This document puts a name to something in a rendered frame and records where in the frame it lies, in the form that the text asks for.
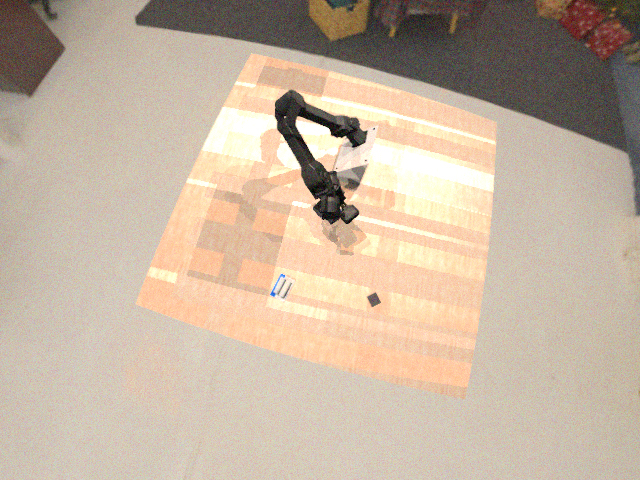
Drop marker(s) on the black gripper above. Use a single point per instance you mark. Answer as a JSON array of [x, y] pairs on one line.
[[350, 212]]

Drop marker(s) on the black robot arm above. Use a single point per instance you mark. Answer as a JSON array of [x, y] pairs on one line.
[[313, 173]]

